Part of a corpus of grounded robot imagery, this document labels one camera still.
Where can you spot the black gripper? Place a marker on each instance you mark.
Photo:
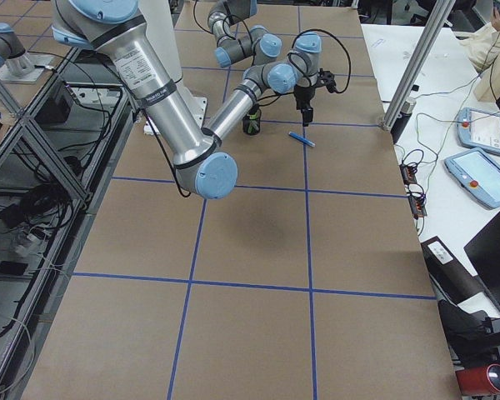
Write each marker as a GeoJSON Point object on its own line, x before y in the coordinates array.
{"type": "Point", "coordinates": [303, 95]}

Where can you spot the blue highlighter pen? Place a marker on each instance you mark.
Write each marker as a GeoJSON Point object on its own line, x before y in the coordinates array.
{"type": "Point", "coordinates": [302, 139]}

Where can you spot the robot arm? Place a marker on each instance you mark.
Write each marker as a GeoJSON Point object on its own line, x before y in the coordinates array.
{"type": "Point", "coordinates": [237, 33]}
{"type": "Point", "coordinates": [140, 42]}

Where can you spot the green highlighter pen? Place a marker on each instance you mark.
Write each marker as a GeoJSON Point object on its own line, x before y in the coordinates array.
{"type": "Point", "coordinates": [254, 125]}

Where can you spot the black mesh pen cup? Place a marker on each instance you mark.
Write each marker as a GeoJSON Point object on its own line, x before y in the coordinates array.
{"type": "Point", "coordinates": [245, 121]}

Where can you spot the teach pendant far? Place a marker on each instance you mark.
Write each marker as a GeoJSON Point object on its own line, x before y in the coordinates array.
{"type": "Point", "coordinates": [479, 129]}

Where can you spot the teach pendant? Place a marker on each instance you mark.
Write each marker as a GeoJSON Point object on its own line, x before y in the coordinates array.
{"type": "Point", "coordinates": [478, 174]}
{"type": "Point", "coordinates": [479, 129]}

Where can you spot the seated person black shirt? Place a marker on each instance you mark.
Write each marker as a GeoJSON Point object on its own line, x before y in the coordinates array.
{"type": "Point", "coordinates": [483, 46]}

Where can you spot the teach pendant near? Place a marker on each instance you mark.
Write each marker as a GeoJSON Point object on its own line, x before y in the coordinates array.
{"type": "Point", "coordinates": [478, 174]}

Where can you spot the red cylinder speaker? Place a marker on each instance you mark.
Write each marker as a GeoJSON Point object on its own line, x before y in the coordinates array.
{"type": "Point", "coordinates": [479, 381]}

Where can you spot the aluminium frame post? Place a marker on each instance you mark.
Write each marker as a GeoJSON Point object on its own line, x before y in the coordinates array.
{"type": "Point", "coordinates": [420, 53]}

